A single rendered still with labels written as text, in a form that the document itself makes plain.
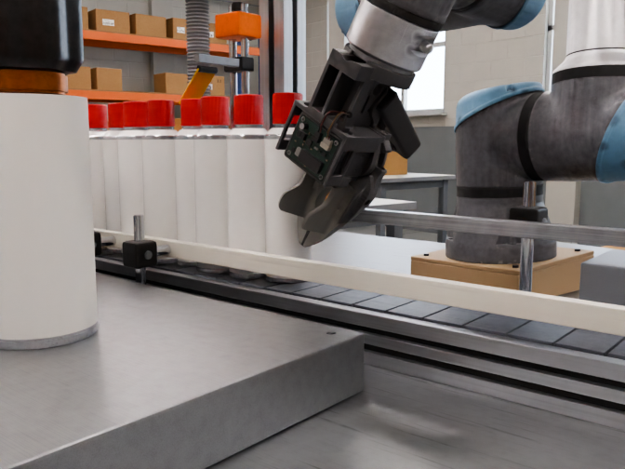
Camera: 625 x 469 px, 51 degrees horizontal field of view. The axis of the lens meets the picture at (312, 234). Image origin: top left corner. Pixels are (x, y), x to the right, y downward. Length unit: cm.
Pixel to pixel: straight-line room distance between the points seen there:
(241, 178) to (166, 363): 31
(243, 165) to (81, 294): 27
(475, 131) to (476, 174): 6
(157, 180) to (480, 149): 42
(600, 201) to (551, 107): 568
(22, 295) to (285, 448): 22
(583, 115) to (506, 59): 629
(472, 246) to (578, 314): 39
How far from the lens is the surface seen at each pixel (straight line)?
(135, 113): 90
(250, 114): 74
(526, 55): 699
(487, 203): 91
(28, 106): 52
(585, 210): 661
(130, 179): 89
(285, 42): 90
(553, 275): 93
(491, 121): 90
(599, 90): 84
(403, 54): 60
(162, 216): 85
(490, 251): 90
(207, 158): 77
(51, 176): 52
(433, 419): 52
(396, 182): 478
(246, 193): 74
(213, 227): 78
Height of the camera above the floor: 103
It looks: 8 degrees down
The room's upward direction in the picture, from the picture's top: straight up
